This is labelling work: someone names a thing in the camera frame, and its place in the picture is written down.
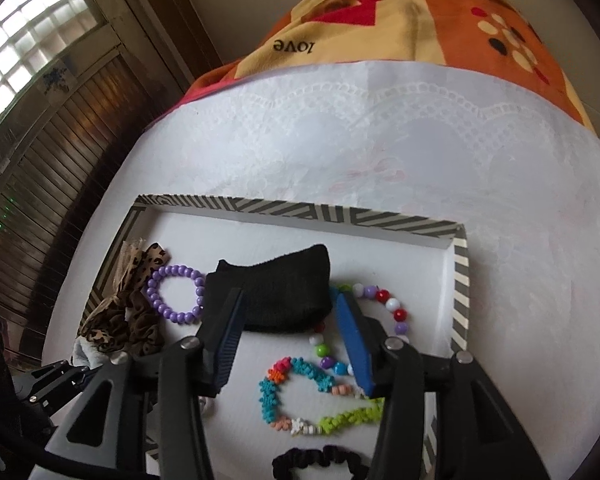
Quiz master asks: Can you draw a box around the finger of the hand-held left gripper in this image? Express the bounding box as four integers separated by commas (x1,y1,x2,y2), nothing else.
12,359,91,406

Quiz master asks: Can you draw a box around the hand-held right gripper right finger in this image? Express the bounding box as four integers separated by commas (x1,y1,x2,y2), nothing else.
332,291,551,480

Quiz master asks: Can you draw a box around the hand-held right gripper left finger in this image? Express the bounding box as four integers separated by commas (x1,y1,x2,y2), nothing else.
45,287,247,480

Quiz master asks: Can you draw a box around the multicolour round bead bracelet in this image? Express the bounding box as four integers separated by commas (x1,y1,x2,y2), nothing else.
307,282,411,377

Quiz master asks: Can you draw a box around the purple bead bracelet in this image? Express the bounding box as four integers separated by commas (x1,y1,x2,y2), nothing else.
146,264,207,323

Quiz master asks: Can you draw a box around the colourful flower bead bracelet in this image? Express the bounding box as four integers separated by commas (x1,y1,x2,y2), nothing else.
258,356,385,436

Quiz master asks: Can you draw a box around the black headband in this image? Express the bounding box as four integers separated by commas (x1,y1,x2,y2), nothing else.
200,244,333,335

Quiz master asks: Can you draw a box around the leopard print bow scrunchie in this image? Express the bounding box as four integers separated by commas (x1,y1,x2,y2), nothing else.
77,240,172,358

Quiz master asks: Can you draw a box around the striped-border white tray box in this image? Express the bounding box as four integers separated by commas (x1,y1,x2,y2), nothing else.
77,192,470,480

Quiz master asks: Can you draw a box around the white scrunchie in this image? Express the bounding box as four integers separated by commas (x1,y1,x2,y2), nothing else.
71,337,113,368

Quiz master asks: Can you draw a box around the black scrunchie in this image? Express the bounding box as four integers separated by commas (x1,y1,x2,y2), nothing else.
271,444,376,480

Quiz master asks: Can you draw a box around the wooden slatted door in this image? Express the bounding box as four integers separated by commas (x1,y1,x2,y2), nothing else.
0,45,146,361

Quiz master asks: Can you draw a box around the white tablecloth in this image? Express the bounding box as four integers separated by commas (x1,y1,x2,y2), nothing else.
40,60,600,480

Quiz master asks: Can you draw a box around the orange printed blanket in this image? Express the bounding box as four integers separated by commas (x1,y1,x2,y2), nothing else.
152,0,598,136

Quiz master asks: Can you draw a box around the glass block window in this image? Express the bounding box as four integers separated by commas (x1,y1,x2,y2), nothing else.
0,0,108,146

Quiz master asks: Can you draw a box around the black cable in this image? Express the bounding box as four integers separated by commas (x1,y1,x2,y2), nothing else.
0,400,161,480

